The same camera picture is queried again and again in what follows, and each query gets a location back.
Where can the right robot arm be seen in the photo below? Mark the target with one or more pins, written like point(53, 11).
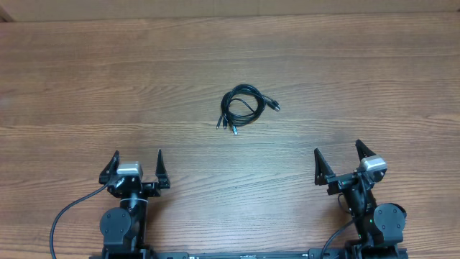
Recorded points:
point(379, 226)

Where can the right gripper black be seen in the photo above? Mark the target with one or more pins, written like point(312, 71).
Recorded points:
point(324, 176)

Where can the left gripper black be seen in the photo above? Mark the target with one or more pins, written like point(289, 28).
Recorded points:
point(152, 188)

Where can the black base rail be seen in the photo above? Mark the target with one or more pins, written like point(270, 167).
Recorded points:
point(248, 255)

